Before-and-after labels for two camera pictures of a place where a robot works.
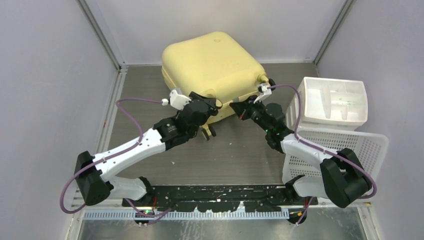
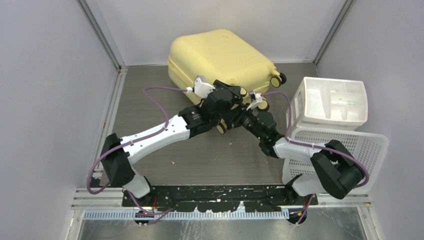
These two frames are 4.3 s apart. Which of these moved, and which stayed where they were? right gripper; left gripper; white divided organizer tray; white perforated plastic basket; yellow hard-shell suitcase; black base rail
Moved: right gripper; left gripper; yellow hard-shell suitcase
Stayed: white perforated plastic basket; white divided organizer tray; black base rail
